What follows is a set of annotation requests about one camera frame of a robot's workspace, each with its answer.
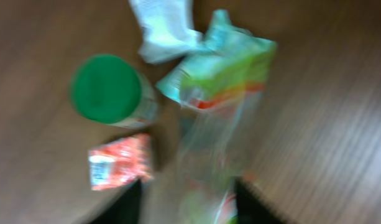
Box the small red tissue pack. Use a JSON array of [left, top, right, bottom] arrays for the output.
[[88, 133, 154, 190]]

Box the teal patterned pouch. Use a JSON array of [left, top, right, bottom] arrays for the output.
[[156, 9, 277, 109]]

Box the green lid jar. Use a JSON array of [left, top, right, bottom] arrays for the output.
[[70, 54, 158, 129]]

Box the green candy bag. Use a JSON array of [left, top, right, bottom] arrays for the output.
[[174, 52, 272, 224]]

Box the white Hansaplast plaster box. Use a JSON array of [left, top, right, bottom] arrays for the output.
[[129, 0, 203, 64]]

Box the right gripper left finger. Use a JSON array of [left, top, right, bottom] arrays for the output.
[[87, 179, 143, 224]]

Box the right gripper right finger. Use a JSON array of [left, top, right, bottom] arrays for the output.
[[234, 179, 290, 224]]

